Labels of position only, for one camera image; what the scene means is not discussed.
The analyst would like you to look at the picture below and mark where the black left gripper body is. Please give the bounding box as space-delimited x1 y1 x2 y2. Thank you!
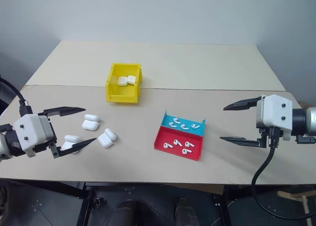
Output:
31 113 58 153

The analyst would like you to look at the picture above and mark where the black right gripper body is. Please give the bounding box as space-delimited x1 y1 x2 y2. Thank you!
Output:
255 99 272 148

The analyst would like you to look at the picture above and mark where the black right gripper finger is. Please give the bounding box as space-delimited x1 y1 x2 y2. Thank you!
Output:
223 95 266 112
219 133 268 148

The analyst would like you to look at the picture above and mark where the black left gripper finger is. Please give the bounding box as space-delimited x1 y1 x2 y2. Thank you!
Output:
43 107 86 117
48 138 97 160

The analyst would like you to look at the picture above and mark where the yellow plastic bin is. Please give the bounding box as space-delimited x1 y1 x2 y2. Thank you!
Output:
105 62 144 105

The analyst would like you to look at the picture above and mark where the blue shallow tray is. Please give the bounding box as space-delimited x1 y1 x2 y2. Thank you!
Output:
160 110 206 137

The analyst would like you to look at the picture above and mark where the red shallow tray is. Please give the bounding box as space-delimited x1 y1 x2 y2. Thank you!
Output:
153 126 204 161

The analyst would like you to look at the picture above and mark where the wooden stand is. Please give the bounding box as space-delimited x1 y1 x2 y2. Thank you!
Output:
276 189 316 226

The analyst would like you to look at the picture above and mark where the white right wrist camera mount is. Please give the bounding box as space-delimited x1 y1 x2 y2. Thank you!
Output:
256 94 293 141

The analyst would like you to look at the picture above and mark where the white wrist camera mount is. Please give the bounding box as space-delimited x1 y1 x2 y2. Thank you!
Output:
256 94 293 141
13 113 55 158

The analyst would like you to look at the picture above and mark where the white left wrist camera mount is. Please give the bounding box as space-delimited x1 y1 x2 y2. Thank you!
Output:
13 113 55 158

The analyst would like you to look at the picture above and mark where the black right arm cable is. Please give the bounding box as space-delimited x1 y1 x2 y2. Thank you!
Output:
250 127 316 221

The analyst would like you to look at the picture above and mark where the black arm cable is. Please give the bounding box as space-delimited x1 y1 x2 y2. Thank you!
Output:
250 127 316 221
0 77 33 118

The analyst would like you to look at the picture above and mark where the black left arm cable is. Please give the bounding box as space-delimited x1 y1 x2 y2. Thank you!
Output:
0 77 33 118

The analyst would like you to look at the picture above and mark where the black table frame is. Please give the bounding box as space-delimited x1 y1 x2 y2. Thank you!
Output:
0 178 229 226

